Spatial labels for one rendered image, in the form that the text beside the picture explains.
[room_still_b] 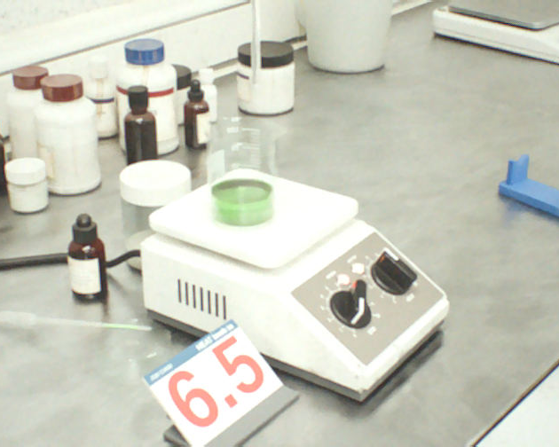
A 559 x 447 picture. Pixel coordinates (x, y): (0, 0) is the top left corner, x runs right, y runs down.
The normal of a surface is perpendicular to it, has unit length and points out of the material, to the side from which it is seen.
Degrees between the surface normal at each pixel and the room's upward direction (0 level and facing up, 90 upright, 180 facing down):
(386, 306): 30
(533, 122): 0
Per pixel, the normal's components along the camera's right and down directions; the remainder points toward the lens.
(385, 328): 0.41, -0.65
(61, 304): 0.00, -0.90
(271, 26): 0.77, 0.28
